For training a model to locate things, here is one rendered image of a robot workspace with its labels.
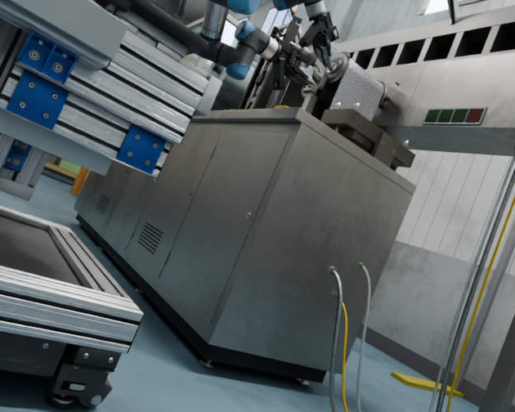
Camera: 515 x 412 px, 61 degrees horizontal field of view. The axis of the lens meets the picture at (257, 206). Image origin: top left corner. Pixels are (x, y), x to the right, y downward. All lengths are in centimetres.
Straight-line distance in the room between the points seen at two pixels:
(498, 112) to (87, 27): 139
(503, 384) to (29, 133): 151
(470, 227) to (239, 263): 260
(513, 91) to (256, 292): 113
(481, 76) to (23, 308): 168
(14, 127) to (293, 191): 82
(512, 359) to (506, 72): 99
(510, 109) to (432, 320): 221
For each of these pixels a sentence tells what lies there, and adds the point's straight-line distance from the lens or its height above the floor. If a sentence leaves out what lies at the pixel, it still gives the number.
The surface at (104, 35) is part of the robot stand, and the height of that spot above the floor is 69.
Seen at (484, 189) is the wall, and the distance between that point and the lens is 382.
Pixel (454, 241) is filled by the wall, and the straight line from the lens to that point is 377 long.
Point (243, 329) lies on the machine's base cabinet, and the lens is 148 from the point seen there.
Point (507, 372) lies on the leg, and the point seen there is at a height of 38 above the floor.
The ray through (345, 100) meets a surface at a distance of 191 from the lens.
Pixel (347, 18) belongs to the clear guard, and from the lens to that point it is 265.
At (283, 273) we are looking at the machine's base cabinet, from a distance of 149.
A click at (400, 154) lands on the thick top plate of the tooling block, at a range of 187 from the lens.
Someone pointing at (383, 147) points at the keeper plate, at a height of 97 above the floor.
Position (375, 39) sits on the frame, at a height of 163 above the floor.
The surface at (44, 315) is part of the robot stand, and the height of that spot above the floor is 18.
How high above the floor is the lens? 47
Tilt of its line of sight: 4 degrees up
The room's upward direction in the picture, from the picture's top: 23 degrees clockwise
